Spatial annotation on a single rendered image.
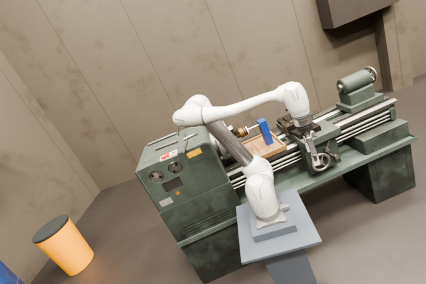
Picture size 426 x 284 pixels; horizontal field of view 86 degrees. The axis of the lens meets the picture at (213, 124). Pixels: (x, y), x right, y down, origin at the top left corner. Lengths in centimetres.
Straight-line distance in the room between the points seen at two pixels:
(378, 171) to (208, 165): 146
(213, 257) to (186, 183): 77
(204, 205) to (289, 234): 71
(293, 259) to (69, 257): 271
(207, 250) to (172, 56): 293
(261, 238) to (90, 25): 391
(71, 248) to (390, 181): 348
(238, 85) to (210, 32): 98
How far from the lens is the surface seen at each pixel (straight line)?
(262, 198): 136
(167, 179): 175
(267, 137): 199
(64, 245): 352
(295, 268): 171
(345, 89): 220
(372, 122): 231
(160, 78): 409
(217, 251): 222
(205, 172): 174
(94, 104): 465
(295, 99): 113
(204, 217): 196
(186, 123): 122
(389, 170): 251
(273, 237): 149
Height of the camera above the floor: 186
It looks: 19 degrees down
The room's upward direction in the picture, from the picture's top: 24 degrees counter-clockwise
